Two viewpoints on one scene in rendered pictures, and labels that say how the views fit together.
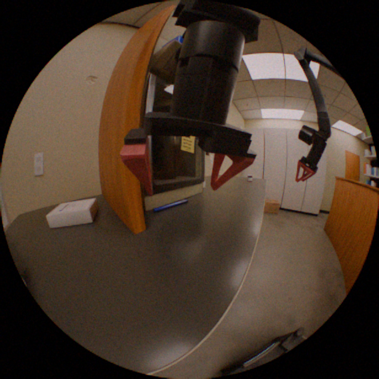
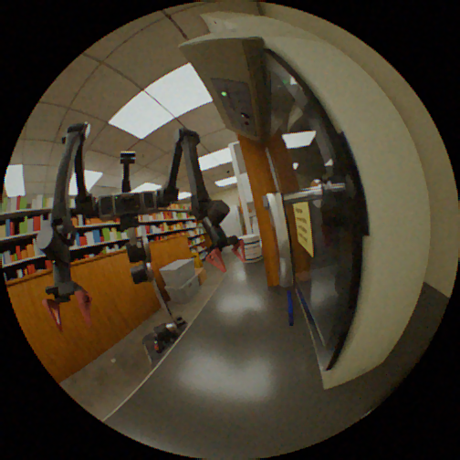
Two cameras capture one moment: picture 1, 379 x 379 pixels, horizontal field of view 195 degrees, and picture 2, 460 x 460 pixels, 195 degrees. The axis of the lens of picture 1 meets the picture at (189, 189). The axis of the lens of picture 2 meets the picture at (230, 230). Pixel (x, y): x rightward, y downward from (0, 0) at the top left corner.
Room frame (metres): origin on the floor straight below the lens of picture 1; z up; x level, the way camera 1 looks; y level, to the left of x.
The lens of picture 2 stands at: (0.56, -0.17, 1.19)
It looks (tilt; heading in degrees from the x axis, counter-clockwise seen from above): 3 degrees down; 156
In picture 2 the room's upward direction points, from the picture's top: 11 degrees counter-clockwise
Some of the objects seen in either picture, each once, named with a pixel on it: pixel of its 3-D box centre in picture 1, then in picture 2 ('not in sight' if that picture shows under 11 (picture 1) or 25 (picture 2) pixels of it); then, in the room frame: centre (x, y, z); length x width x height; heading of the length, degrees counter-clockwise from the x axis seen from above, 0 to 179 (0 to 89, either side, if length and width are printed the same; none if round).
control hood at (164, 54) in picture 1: (192, 74); (235, 97); (0.38, -0.01, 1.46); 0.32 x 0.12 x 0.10; 141
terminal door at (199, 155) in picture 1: (182, 135); (297, 209); (0.42, 0.03, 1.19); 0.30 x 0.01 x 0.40; 140
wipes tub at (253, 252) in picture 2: not in sight; (250, 247); (-0.13, 0.25, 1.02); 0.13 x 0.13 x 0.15
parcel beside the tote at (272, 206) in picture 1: (271, 205); not in sight; (2.21, -2.10, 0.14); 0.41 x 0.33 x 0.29; 57
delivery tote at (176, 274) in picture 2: not in sight; (179, 272); (-1.92, -0.21, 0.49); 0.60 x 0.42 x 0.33; 141
